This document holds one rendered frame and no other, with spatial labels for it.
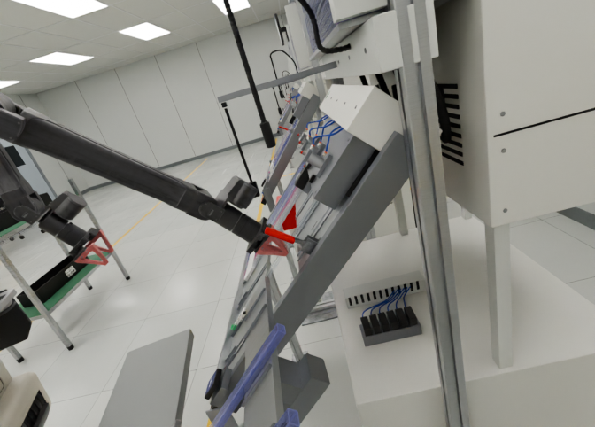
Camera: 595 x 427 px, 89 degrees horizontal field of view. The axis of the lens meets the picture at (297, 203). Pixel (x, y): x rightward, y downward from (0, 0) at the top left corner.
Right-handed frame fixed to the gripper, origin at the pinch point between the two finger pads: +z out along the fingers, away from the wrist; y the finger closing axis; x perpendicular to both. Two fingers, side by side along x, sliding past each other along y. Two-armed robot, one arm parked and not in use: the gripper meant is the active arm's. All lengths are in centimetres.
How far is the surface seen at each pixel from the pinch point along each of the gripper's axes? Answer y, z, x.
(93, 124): 860, -436, 379
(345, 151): -17.5, -7.8, -30.5
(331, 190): -17.4, -5.4, -23.4
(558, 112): -22, 15, -55
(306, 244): -18.2, -2.9, -12.1
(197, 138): 862, -168, 240
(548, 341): -16, 60, -23
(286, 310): -21.0, 1.4, 0.9
